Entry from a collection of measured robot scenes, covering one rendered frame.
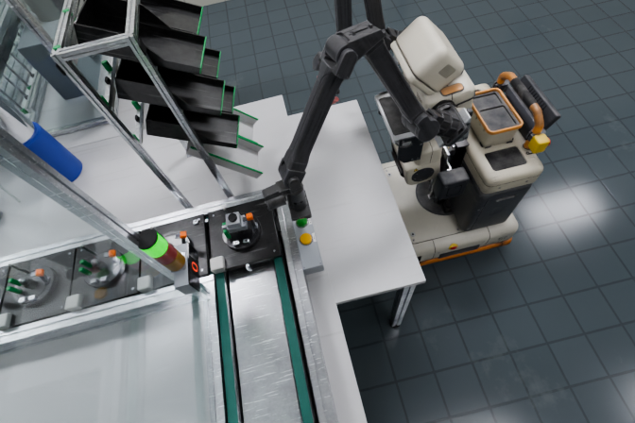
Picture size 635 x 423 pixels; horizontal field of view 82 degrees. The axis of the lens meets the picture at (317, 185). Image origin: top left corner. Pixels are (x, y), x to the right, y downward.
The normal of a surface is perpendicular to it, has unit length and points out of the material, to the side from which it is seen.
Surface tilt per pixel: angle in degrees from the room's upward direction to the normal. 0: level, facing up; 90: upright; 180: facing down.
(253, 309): 0
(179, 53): 25
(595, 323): 0
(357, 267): 0
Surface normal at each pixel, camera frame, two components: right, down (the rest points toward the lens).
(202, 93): 0.32, -0.52
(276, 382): -0.11, -0.52
